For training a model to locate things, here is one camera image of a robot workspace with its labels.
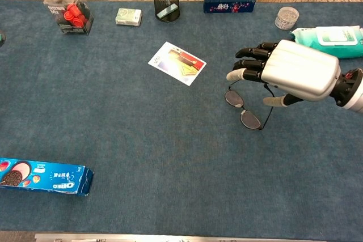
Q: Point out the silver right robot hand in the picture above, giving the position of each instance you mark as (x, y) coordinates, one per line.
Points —
(300, 69)

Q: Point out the black eyeglasses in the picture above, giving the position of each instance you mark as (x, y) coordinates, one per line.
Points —
(249, 119)

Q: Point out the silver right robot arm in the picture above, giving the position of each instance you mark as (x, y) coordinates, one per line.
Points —
(350, 90)

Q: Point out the green wet wipes pack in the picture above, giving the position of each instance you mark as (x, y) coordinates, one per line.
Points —
(334, 39)

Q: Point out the clear round plastic jar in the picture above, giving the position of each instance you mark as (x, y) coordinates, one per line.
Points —
(286, 18)

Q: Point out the dark blue long box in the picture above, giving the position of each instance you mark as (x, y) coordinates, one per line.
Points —
(229, 2)

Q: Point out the white picture postcard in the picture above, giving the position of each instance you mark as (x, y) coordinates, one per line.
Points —
(177, 63)

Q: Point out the grey-green flat strip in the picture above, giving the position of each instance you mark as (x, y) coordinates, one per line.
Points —
(167, 10)

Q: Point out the small pale green box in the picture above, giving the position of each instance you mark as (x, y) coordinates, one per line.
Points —
(128, 17)

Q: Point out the clear box with red caps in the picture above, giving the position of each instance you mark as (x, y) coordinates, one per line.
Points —
(71, 12)

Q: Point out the blue Oreo cookie box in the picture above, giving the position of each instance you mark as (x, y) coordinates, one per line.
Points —
(48, 176)

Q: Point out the dark green object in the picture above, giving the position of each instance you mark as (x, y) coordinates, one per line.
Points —
(1, 38)

